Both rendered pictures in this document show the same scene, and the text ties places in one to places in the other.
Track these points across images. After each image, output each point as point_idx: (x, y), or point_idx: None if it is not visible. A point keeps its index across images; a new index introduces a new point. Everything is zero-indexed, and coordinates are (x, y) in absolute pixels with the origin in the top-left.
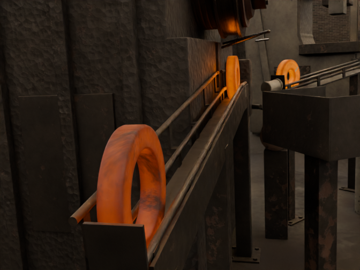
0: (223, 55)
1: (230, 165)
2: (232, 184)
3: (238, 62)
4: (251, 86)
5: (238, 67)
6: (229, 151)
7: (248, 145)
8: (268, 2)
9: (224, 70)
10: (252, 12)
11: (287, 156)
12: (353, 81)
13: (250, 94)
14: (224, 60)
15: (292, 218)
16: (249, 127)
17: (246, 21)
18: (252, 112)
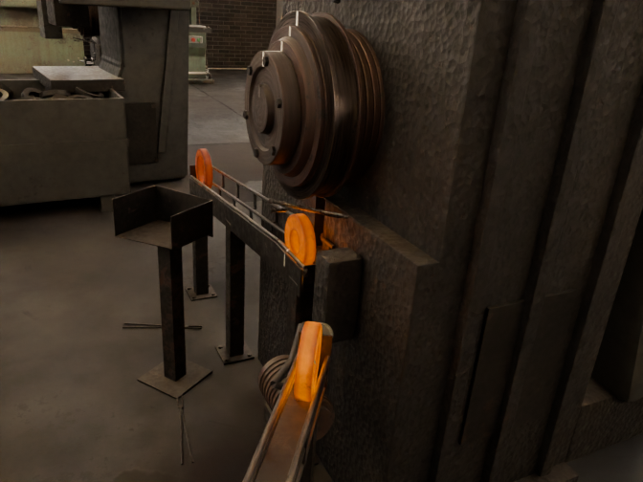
0: (345, 232)
1: (352, 411)
2: (355, 448)
3: (301, 230)
4: (319, 297)
5: (300, 235)
6: (347, 383)
7: (287, 332)
8: (254, 154)
9: (328, 244)
10: (275, 164)
11: (264, 412)
12: None
13: (313, 300)
14: (352, 246)
15: None
16: (294, 320)
17: (279, 173)
18: None
